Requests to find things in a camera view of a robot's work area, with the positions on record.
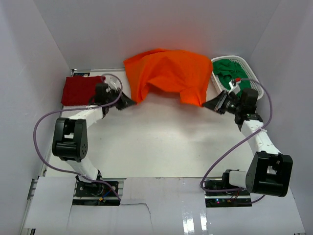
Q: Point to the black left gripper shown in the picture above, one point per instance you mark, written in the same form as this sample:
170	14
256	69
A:
124	102

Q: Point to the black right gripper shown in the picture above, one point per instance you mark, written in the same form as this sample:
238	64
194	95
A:
212	104

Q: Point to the orange t shirt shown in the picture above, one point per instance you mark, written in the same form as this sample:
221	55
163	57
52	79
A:
174	71

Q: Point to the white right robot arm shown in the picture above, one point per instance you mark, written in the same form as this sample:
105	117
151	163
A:
270	171

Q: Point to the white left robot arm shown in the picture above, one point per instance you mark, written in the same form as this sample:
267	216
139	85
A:
70	140

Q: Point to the green t shirt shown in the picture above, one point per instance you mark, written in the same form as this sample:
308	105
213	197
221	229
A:
227	70

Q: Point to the folded dark red t shirt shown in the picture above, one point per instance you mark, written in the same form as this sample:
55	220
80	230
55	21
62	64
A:
78	90

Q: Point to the blue label sticker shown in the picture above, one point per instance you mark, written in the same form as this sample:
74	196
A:
83	74

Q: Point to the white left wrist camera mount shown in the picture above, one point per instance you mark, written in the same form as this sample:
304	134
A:
113	82

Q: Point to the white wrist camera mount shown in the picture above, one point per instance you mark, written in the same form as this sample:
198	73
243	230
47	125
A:
234	86
113	82

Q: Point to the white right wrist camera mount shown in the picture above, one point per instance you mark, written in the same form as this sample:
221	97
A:
234	86

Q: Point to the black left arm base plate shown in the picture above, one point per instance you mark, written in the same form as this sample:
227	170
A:
94	194

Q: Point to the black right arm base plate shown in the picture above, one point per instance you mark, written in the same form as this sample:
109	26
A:
224	199

